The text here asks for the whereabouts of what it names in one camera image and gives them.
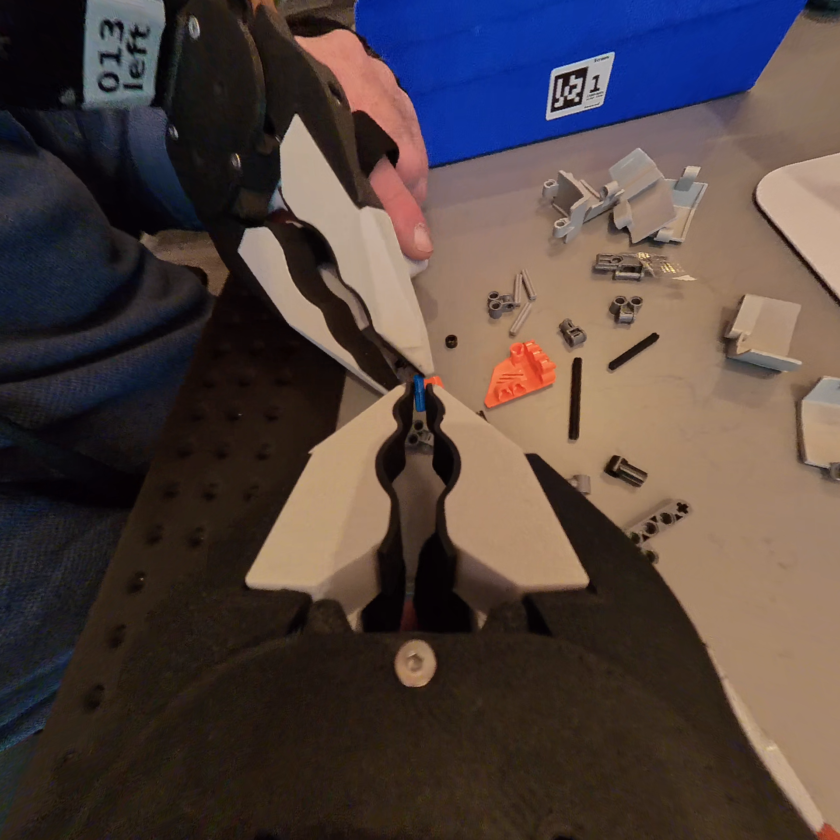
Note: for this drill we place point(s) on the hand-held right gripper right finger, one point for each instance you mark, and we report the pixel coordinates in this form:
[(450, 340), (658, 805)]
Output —
[(512, 525)]

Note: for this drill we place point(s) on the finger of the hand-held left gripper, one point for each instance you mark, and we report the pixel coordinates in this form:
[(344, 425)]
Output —
[(282, 269), (348, 217)]

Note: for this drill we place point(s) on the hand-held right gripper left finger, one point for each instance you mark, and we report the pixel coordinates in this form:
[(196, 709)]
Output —
[(315, 525)]

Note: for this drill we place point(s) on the short blue pin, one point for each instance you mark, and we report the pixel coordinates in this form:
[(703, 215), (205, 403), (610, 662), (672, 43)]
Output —
[(418, 394)]

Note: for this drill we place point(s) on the small orange piece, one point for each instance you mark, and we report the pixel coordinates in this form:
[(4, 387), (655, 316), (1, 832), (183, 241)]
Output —
[(433, 382)]

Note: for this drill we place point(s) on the blue plastic bin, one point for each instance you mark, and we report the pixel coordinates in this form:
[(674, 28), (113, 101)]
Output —
[(460, 66)]

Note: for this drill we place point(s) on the person's left forearm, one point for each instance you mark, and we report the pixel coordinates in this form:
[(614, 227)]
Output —
[(79, 394)]

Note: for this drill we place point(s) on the grey elbow connector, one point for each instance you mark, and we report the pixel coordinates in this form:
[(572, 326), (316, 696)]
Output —
[(579, 484)]

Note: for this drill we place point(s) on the person's left hand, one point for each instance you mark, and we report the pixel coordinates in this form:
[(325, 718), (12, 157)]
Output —
[(387, 118)]

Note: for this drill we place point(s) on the black stubby connector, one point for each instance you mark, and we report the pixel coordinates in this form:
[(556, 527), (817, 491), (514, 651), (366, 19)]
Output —
[(626, 470)]

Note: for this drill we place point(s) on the long black axle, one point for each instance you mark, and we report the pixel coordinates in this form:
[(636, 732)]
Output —
[(575, 398)]

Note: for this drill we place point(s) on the dark grey bent beam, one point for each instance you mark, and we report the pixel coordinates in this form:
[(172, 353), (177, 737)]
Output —
[(659, 521)]

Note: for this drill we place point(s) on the orange triangular panel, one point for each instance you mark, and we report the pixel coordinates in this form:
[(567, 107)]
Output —
[(521, 377)]

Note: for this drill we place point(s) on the grey pin connector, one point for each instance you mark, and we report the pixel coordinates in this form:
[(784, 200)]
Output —
[(502, 305)]

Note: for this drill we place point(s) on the light grey thin bar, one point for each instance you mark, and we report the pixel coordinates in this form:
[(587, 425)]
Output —
[(523, 319), (525, 286)]

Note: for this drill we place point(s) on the small dark grey connector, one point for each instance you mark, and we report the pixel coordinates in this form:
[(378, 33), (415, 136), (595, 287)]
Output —
[(572, 334), (626, 310)]

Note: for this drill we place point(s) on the short black axle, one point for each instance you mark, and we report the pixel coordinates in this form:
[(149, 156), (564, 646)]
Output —
[(633, 352)]

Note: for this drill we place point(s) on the grey axle connector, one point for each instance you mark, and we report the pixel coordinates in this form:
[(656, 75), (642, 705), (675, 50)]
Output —
[(617, 265)]

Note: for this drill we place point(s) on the clear plastic piece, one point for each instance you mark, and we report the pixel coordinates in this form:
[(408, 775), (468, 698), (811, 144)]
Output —
[(667, 268)]

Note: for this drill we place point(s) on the white book stand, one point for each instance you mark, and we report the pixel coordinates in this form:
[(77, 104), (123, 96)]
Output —
[(807, 210)]

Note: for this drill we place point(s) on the light grey bracket piece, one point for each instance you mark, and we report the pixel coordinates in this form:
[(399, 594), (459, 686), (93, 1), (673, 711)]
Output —
[(823, 423), (761, 332)]

